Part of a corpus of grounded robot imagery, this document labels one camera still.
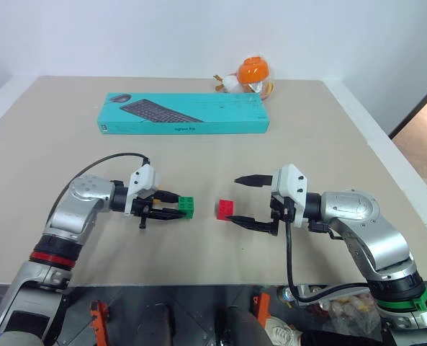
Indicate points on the orange toy in plastic bag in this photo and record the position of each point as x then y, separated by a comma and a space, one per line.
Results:
252, 72

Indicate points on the orange clamp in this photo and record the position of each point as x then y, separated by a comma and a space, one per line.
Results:
261, 306
99, 319

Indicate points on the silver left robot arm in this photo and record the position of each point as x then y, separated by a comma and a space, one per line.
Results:
72, 220

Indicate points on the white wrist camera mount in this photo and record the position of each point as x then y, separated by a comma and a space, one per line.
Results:
143, 180
292, 187

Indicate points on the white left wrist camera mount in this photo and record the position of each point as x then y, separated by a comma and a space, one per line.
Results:
143, 180

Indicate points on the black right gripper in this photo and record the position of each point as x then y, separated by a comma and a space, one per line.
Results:
282, 209

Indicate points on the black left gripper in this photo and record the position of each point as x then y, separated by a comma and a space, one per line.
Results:
146, 209

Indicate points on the red toy brick cube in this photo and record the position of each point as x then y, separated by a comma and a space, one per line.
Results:
226, 209

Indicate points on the white sneaker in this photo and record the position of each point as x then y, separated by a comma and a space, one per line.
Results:
281, 331

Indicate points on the teal keyboard box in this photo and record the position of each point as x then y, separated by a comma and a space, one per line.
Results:
213, 120

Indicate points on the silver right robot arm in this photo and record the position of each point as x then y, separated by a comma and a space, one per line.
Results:
371, 230

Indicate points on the clear bag of small items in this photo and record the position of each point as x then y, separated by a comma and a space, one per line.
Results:
350, 310

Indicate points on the green toy brick cube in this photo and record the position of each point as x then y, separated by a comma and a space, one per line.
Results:
187, 206

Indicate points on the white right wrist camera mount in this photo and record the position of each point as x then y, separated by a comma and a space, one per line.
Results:
292, 187

